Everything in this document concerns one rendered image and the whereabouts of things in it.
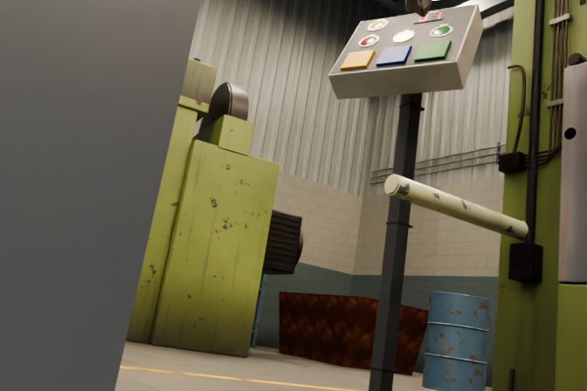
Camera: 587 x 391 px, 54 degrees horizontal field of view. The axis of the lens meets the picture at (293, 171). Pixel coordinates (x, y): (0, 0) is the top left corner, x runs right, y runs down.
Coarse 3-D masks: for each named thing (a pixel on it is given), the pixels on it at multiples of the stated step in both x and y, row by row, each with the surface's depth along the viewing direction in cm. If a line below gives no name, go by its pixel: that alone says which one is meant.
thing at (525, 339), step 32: (544, 0) 155; (576, 0) 147; (544, 32) 152; (576, 32) 144; (512, 64) 158; (544, 64) 149; (512, 96) 155; (544, 96) 147; (512, 128) 152; (544, 128) 144; (512, 192) 147; (544, 192) 139; (544, 224) 137; (544, 256) 135; (512, 288) 139; (544, 288) 132; (512, 320) 137; (544, 320) 130; (512, 352) 135; (544, 352) 128; (544, 384) 126
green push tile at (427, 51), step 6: (432, 42) 143; (438, 42) 142; (444, 42) 141; (450, 42) 141; (420, 48) 143; (426, 48) 142; (432, 48) 141; (438, 48) 140; (444, 48) 139; (420, 54) 141; (426, 54) 140; (432, 54) 139; (438, 54) 138; (444, 54) 137; (414, 60) 141; (420, 60) 140; (426, 60) 139
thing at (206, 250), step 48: (192, 96) 587; (240, 96) 617; (192, 144) 577; (240, 144) 593; (192, 192) 562; (240, 192) 585; (192, 240) 554; (240, 240) 577; (288, 240) 630; (144, 288) 536; (192, 288) 546; (240, 288) 568; (144, 336) 529; (192, 336) 539; (240, 336) 560
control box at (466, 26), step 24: (360, 24) 168; (384, 24) 161; (408, 24) 157; (432, 24) 152; (456, 24) 147; (480, 24) 154; (360, 48) 156; (456, 48) 138; (336, 72) 151; (360, 72) 147; (384, 72) 144; (408, 72) 141; (432, 72) 139; (456, 72) 136; (336, 96) 155; (360, 96) 152
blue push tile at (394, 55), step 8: (384, 48) 150; (392, 48) 148; (400, 48) 147; (408, 48) 145; (384, 56) 147; (392, 56) 145; (400, 56) 144; (376, 64) 145; (384, 64) 144; (392, 64) 144
